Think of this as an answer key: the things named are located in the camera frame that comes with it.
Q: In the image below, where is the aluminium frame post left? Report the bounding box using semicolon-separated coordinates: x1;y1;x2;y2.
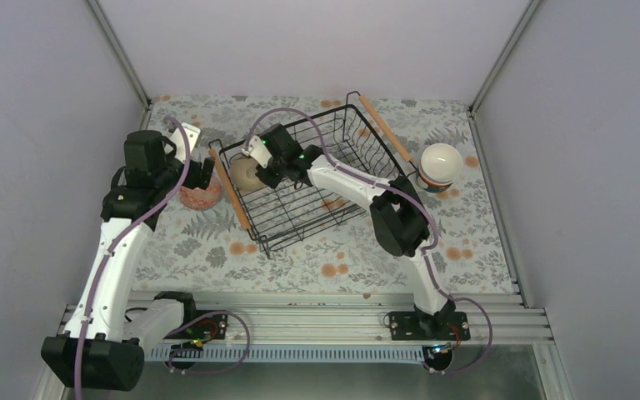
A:
84;0;151;111

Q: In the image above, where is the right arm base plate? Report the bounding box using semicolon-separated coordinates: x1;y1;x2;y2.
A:
382;311;471;341

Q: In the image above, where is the aluminium frame post right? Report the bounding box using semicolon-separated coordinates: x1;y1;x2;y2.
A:
468;0;543;118

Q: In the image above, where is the orange bowl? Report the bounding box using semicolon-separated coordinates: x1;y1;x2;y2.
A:
417;170;455;183

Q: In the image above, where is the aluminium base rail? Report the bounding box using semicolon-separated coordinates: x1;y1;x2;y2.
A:
32;292;575;400

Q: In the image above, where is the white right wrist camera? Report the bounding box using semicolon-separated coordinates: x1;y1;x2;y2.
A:
242;135;273;168

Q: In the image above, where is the teal and white bowl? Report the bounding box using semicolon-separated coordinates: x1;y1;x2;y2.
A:
416;177;453;193

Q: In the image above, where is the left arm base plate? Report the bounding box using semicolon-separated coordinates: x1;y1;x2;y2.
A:
164;310;229;341

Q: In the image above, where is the aluminium frame post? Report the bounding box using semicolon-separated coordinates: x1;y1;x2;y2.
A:
84;0;151;111
468;0;543;118

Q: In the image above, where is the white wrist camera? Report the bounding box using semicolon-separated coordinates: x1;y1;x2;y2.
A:
242;135;273;168
170;122;201;163

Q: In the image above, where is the beige bowl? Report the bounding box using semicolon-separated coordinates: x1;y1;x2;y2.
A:
228;157;267;194

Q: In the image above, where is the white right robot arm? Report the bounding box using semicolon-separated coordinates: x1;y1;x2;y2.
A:
242;124;454;339

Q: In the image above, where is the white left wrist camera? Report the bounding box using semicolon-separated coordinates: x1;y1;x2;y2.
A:
170;122;201;163

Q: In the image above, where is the black wire dish rack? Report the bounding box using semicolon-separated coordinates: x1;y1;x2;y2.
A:
210;103;430;257

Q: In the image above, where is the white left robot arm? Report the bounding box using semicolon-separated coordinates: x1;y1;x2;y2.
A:
41;123;214;392

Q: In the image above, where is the floral patterned table mat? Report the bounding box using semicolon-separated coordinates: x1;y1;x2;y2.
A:
133;95;513;296

